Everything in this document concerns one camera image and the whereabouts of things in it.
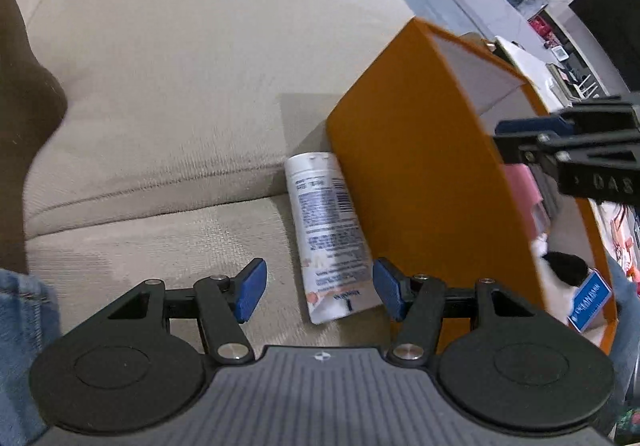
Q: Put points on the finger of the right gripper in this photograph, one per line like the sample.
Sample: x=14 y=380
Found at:
x=537 y=147
x=544 y=124

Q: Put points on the right leg brown sock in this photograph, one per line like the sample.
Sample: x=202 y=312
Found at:
x=625 y=348

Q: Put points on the orange cardboard box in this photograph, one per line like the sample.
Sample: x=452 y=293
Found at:
x=414 y=140

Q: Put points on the pink flat box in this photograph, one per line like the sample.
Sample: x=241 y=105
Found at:
x=525 y=192

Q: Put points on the left leg brown sock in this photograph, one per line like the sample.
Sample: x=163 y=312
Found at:
x=33 y=105

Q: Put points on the black television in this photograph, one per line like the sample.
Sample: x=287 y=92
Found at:
x=615 y=26

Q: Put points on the marble top coffee table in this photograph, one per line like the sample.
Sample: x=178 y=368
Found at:
x=551 y=83

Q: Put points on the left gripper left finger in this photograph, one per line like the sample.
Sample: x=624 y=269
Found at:
x=224 y=304

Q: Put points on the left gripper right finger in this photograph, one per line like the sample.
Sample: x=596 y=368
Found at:
x=417 y=304

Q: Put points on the white lotion tube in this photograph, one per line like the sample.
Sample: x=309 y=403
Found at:
x=334 y=256

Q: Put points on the white plush striped doll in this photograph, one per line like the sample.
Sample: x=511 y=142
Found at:
x=560 y=274

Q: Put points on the blue Ocean Park tag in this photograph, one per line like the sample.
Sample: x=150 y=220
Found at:
x=589 y=300

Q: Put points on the leg brown sock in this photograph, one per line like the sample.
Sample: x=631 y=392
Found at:
x=33 y=105
x=625 y=348

